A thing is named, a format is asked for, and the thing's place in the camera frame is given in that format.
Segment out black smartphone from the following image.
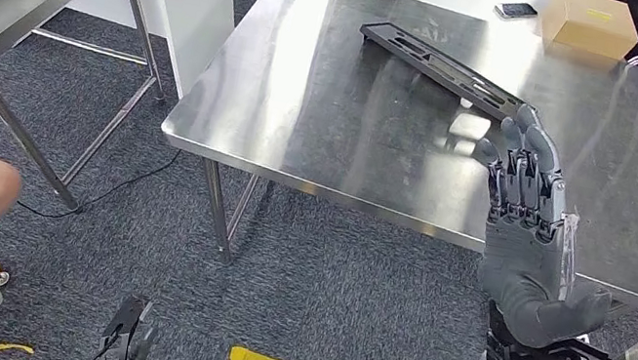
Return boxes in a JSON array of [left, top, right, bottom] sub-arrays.
[[492, 0, 540, 26]]

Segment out long black plastic part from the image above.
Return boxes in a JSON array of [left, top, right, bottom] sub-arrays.
[[348, 18, 543, 128]]

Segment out black floor cable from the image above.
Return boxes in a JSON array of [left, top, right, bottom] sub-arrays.
[[17, 125, 182, 239]]

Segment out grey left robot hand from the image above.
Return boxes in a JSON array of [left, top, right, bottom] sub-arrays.
[[126, 321, 159, 360]]

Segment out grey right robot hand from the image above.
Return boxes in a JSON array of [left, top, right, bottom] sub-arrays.
[[441, 95, 638, 360]]

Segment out brown cardboard box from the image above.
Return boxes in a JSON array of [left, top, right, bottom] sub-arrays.
[[536, 0, 638, 65]]

